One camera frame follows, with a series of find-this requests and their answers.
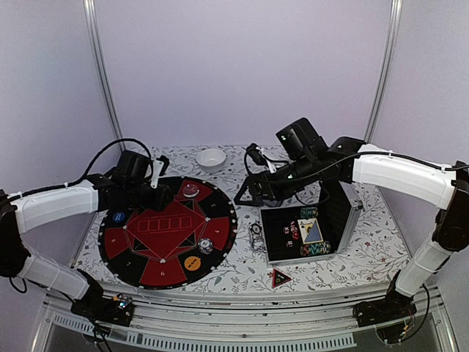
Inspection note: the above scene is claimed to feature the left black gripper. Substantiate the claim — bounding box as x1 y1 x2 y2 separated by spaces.
125 182 174 211

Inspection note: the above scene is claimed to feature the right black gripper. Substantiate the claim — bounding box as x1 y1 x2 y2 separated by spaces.
234 153 319 207

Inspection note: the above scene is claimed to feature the blue small blind button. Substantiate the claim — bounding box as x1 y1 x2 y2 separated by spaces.
112 211 126 223

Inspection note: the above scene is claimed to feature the orange big blind button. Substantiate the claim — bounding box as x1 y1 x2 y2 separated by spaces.
184 256 202 271

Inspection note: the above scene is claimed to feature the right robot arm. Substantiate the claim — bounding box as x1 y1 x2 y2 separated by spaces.
234 117 468 320

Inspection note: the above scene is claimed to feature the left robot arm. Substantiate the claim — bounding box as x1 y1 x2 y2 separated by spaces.
1 139 172 318

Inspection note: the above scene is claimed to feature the upper poker chip row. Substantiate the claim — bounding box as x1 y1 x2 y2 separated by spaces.
299 207 318 219

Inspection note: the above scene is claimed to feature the poker chip row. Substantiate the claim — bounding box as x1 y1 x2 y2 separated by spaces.
299 207 318 219
300 241 331 257

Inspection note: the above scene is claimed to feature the aluminium poker chip case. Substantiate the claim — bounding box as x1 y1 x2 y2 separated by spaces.
249 181 363 266

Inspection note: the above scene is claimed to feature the red dice group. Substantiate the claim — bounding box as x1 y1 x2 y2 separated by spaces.
283 221 300 248

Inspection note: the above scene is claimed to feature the white ceramic bowl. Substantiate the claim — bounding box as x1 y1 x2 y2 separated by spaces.
196 148 227 172

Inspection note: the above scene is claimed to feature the boxed card deck ace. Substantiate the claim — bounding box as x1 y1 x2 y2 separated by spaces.
298 219 323 243

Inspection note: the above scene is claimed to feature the round red black poker mat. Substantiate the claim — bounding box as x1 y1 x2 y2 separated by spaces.
98 177 237 290

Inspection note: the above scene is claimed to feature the lower poker chip row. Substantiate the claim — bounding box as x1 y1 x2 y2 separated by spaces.
300 241 331 257

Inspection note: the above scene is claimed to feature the red black triangle card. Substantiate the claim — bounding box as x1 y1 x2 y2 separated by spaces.
271 268 292 288

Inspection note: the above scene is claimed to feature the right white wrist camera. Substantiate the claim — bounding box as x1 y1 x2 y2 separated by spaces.
246 143 289 174

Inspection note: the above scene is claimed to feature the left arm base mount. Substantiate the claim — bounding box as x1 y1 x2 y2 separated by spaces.
70 293 135 327

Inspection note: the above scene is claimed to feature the front aluminium rail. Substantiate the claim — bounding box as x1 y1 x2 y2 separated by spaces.
32 284 462 351

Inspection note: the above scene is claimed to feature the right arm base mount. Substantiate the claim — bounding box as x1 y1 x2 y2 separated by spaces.
352 292 417 327

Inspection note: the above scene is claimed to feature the left aluminium frame post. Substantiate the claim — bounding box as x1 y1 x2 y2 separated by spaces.
83 0 124 140

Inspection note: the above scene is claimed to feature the aluminium frame post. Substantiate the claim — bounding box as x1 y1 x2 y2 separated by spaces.
364 0 403 142
83 0 124 140

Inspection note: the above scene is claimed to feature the right aluminium frame post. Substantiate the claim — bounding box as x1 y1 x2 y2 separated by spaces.
364 0 403 142

